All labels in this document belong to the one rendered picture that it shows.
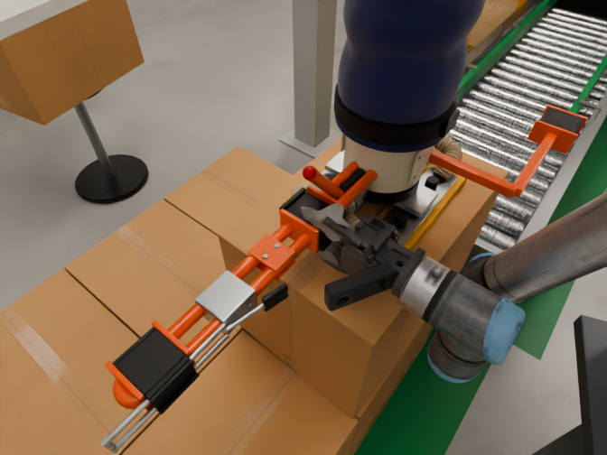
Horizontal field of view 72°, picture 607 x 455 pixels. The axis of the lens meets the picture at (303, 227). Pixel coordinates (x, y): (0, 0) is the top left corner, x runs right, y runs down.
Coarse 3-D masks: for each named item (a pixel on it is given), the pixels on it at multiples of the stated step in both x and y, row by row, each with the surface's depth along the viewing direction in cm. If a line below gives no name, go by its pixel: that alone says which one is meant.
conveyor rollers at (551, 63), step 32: (544, 32) 246; (576, 32) 245; (512, 64) 219; (544, 64) 223; (576, 64) 222; (480, 96) 200; (512, 96) 200; (544, 96) 200; (576, 96) 200; (480, 128) 182; (512, 128) 182; (512, 160) 170; (544, 160) 171; (512, 224) 146
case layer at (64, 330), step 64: (192, 192) 157; (256, 192) 157; (128, 256) 137; (192, 256) 137; (0, 320) 121; (64, 320) 121; (128, 320) 121; (0, 384) 109; (64, 384) 109; (192, 384) 109; (256, 384) 109; (384, 384) 112; (0, 448) 99; (64, 448) 99; (128, 448) 99; (192, 448) 99; (256, 448) 99; (320, 448) 99
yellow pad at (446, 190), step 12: (432, 168) 100; (420, 180) 97; (432, 180) 94; (444, 180) 97; (456, 180) 98; (444, 192) 95; (456, 192) 97; (432, 204) 92; (444, 204) 93; (384, 216) 91; (396, 216) 86; (408, 216) 90; (432, 216) 91; (396, 228) 88; (408, 228) 88; (420, 228) 88; (408, 240) 86
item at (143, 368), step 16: (144, 336) 57; (160, 336) 57; (128, 352) 56; (144, 352) 56; (160, 352) 56; (176, 352) 56; (112, 368) 54; (128, 368) 54; (144, 368) 54; (160, 368) 54; (128, 384) 53; (144, 384) 53
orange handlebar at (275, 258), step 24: (552, 144) 88; (456, 168) 83; (528, 168) 83; (360, 192) 80; (504, 192) 80; (264, 240) 70; (240, 264) 67; (264, 264) 67; (288, 264) 68; (264, 288) 65; (192, 312) 61; (120, 384) 55
